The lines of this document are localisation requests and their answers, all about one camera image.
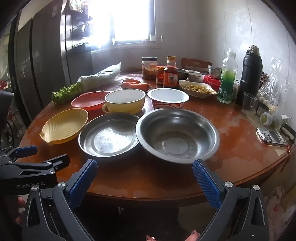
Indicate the yellow shell-shaped plate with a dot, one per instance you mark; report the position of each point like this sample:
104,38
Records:
62,124

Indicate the white paper noodle bowl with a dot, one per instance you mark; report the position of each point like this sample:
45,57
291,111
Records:
167,95

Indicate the red-lidded sauce jar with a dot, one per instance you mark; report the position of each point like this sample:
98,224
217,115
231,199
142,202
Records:
160,75

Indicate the green fruit in foam net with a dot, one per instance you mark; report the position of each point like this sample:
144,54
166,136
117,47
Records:
266,119

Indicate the clear plastic bag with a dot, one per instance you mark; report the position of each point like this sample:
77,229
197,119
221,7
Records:
275,83

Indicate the small digital scale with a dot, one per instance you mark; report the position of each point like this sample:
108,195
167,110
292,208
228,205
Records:
270,136

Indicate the wooden chair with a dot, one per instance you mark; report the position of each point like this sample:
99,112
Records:
196,62

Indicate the red tissue box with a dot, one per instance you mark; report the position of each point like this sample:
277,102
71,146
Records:
210,82

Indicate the green liquid plastic bottle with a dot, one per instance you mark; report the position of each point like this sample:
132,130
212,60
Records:
227,85

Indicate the white foam net fruit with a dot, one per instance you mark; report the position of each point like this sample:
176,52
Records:
277,120

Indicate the shiny small steel bowl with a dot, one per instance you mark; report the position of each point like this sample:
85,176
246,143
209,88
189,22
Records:
214,71

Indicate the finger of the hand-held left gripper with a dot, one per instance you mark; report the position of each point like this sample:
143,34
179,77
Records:
25,151
46,163

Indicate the grey refrigerator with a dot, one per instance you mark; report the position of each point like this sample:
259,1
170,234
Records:
41,46

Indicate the black-lidded clear jar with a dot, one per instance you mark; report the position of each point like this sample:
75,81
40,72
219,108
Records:
149,69

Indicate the white charger plug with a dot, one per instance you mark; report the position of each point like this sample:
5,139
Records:
286,120

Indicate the celery bunch in plastic bag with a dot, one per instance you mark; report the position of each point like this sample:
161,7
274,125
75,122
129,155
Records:
99,76

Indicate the person's right hand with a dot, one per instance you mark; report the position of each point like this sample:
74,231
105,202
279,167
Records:
192,236

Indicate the large orange carrot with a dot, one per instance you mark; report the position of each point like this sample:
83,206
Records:
136,86

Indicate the window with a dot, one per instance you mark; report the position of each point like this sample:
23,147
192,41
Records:
124,18

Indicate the small white container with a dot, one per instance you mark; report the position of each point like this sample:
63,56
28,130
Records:
152,37

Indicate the white ceramic bowl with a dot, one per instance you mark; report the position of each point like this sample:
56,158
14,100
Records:
195,77

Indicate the black thermos flask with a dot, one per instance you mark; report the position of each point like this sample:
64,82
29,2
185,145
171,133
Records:
251,76

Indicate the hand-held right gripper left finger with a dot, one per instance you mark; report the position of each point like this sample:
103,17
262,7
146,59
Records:
81,183

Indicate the clear plastic cup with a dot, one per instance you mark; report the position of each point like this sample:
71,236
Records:
249,102

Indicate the orange-capped sauce bottle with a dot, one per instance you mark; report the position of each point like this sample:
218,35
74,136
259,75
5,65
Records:
170,76

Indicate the small steel cup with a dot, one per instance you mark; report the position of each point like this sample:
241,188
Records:
262,110

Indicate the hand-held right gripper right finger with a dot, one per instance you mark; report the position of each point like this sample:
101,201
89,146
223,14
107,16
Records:
207,183

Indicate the steel plate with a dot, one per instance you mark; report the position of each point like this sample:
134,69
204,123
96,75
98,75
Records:
108,136

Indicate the large steel bowl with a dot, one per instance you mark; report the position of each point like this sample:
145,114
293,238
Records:
178,129

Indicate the white dish with food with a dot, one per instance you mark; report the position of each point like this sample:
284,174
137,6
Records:
196,89

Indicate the floral cloth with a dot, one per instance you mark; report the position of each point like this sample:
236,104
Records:
279,206

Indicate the dark small steel bowl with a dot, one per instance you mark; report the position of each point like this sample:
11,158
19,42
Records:
183,74

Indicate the person's left hand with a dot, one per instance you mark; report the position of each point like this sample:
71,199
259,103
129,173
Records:
21,201

